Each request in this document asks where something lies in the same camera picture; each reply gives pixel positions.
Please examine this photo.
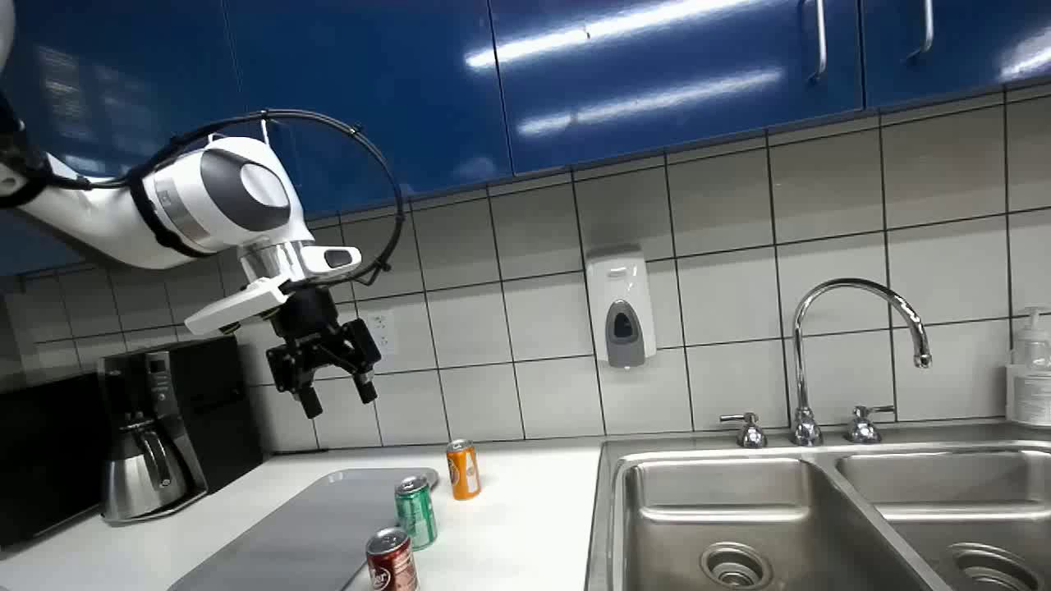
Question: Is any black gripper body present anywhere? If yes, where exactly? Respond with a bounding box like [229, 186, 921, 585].
[262, 287, 384, 395]

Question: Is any orange soda can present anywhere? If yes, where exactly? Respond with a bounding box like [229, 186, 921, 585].
[444, 436, 485, 501]

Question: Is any green soda can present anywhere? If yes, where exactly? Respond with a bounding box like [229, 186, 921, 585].
[392, 469, 444, 552]

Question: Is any red soda can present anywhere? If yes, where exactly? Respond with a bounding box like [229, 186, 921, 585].
[366, 526, 419, 591]

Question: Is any grey plastic tray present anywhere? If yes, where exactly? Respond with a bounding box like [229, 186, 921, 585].
[169, 465, 439, 591]

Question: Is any black drip coffee maker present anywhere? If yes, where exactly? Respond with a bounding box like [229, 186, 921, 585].
[99, 332, 267, 529]

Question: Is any stainless steel coffee carafe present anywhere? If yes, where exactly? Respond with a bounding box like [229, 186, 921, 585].
[103, 415, 208, 526]

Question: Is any black microwave oven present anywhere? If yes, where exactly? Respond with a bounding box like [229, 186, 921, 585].
[0, 370, 112, 552]

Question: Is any blue glossy cabinet door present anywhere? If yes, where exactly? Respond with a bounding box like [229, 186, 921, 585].
[854, 0, 1051, 111]
[0, 0, 255, 283]
[217, 0, 511, 222]
[485, 0, 867, 178]

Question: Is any chrome gooseneck faucet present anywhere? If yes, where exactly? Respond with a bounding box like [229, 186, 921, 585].
[786, 276, 935, 451]

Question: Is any stainless steel double sink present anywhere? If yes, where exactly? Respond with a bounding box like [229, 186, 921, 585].
[585, 436, 1051, 591]

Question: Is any clear pump soap bottle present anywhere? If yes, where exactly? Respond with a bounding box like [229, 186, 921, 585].
[1002, 307, 1051, 434]

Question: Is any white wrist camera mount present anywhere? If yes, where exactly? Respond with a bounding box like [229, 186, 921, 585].
[181, 276, 297, 338]

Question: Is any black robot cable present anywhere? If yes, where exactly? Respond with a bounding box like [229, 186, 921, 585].
[129, 106, 407, 289]

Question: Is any white wall soap dispenser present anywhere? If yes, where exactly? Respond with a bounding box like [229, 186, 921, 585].
[585, 248, 661, 370]

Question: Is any chrome faucet handle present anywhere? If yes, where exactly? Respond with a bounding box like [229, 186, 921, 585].
[841, 405, 900, 445]
[719, 411, 773, 451]

